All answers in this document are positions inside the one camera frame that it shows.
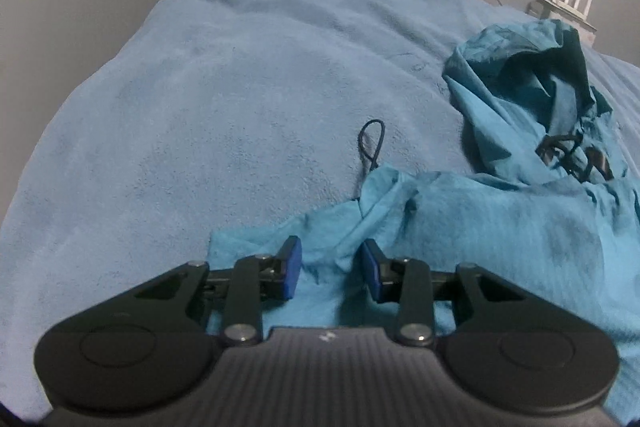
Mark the turquoise hooded jacket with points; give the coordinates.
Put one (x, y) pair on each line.
(500, 217)

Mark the small white wall shelf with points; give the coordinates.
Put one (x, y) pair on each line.
(542, 9)

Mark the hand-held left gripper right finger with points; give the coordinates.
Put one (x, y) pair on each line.
(372, 273)

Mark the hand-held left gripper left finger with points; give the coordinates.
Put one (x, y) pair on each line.
(292, 268)

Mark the blue fleece blanket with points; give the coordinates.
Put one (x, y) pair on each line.
(200, 107)

